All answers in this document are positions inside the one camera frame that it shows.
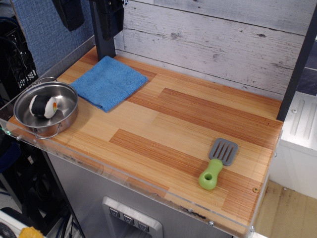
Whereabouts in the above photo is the blue folded towel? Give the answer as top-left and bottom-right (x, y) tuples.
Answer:
(71, 56), (148, 112)

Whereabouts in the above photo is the dark grey post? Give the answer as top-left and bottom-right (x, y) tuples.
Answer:
(90, 0), (116, 61)
(276, 6), (317, 121)

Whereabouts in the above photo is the blue fabric panel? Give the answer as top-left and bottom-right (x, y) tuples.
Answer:
(11, 0), (95, 77)

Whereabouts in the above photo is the black plastic crate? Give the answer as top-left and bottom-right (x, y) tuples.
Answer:
(0, 21), (38, 93)

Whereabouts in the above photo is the clear acrylic table guard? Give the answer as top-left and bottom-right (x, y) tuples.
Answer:
(0, 90), (282, 238)

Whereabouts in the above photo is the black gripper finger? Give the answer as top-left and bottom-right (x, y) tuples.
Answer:
(97, 0), (124, 41)
(52, 0), (84, 31)

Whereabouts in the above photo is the green handled grey spatula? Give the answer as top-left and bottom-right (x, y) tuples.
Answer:
(199, 138), (239, 190)

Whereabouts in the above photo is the dark grey left post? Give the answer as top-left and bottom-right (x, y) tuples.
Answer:
(90, 0), (116, 61)

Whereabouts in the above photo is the plush sushi roll toy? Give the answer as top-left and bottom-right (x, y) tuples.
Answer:
(29, 95), (57, 119)

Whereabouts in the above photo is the stainless steel pot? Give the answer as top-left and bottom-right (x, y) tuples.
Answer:
(13, 81), (79, 139)

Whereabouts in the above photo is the dark grey right post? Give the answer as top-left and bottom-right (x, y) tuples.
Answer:
(276, 6), (317, 121)

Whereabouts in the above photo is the white toy sink counter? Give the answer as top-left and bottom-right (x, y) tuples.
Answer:
(269, 92), (317, 198)

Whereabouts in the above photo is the yellow object bottom left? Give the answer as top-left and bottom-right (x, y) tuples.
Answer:
(18, 227), (44, 238)

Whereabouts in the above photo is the silver dispenser button panel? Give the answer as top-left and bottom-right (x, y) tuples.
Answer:
(102, 196), (163, 238)

